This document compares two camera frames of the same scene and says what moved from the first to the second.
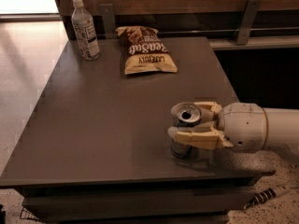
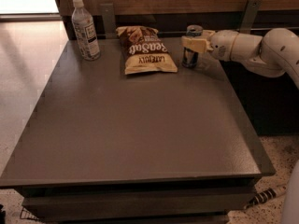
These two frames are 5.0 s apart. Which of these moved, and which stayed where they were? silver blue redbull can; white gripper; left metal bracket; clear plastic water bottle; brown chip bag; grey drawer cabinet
Moved: white gripper; silver blue redbull can
Stayed: grey drawer cabinet; left metal bracket; clear plastic water bottle; brown chip bag
